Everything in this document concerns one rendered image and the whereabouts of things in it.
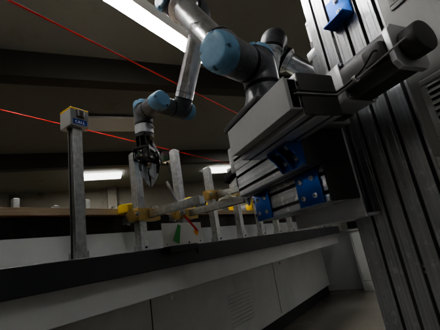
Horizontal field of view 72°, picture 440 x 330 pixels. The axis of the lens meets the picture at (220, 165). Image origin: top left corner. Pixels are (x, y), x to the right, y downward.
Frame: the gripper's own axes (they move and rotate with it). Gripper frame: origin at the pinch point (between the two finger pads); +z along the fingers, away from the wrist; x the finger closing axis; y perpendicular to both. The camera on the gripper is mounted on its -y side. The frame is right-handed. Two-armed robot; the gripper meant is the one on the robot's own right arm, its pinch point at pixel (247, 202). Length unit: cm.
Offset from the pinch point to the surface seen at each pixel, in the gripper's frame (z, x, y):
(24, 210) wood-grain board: -6, -64, -50
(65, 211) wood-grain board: -6, -50, -50
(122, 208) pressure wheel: -6, -29, -44
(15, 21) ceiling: -253, 6, -246
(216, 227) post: 5.7, 19.4, -31.6
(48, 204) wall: -211, 383, -953
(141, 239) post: 8.5, -30.4, -31.7
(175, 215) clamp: -1.4, -8.3, -33.5
